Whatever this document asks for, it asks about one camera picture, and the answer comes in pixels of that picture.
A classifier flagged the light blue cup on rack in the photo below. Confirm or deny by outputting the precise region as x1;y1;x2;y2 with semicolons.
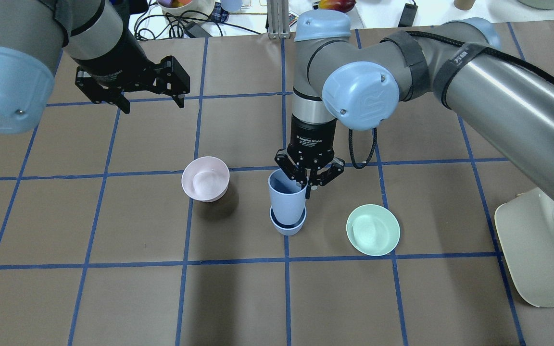
220;0;243;13

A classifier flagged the cream toaster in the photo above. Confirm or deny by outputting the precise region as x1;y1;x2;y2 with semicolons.
494;188;554;308

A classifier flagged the black power adapter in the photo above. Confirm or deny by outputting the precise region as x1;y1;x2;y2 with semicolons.
397;3;418;27

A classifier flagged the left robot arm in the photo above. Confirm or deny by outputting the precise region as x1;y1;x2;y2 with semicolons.
0;0;190;134

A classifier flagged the cardboard tube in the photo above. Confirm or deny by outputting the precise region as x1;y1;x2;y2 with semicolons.
453;0;476;11

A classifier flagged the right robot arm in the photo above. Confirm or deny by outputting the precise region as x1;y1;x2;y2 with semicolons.
275;9;554;200

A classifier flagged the small remote control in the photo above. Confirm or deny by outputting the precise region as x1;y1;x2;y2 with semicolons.
288;11;299;27

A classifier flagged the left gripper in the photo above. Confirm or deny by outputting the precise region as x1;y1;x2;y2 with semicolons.
75;34;190;114

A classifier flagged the bowl of foam blocks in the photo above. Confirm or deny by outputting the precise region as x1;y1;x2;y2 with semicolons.
156;0;215;21

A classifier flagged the pink bowl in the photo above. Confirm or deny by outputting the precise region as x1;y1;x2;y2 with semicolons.
182;156;229;202

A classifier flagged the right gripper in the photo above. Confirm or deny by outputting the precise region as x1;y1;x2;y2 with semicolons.
275;115;345;199

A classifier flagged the mango fruit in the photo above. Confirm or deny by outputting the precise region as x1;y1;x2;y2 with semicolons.
317;0;356;13

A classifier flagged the green bowl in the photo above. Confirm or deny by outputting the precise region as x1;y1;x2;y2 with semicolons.
346;204;401;257

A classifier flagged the aluminium frame post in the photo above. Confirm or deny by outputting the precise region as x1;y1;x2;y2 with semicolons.
266;0;291;39

